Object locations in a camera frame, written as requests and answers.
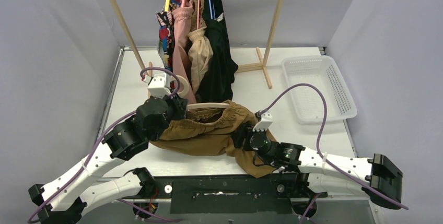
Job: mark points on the pink shorts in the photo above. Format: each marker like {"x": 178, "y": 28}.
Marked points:
{"x": 182, "y": 27}

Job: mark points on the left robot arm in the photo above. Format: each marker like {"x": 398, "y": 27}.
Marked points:
{"x": 71, "y": 195}

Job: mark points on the colourful comic print shorts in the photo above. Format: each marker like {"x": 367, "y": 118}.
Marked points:
{"x": 166, "y": 35}

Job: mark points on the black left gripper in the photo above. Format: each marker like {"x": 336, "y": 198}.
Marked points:
{"x": 178, "y": 104}

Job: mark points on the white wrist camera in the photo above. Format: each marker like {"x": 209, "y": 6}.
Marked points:
{"x": 264, "y": 122}
{"x": 159, "y": 86}

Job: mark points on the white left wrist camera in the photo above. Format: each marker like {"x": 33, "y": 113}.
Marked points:
{"x": 159, "y": 86}

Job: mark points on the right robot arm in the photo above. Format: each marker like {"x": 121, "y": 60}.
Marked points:
{"x": 376, "y": 177}

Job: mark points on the white plastic basket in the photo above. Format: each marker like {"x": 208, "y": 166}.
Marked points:
{"x": 323, "y": 73}

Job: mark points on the beige shorts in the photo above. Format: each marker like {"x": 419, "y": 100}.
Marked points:
{"x": 200, "y": 52}

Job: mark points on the beige wooden hanger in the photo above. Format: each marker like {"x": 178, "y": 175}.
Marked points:
{"x": 184, "y": 89}

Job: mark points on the black shorts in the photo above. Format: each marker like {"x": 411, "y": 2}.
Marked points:
{"x": 216, "y": 85}

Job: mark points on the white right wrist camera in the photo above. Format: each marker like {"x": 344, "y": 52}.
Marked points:
{"x": 264, "y": 122}

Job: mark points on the tan brown shorts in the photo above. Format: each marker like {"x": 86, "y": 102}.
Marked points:
{"x": 208, "y": 132}

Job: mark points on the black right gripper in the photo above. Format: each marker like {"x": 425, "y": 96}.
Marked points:
{"x": 240, "y": 136}

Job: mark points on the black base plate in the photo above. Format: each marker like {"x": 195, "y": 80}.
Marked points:
{"x": 280, "y": 193}

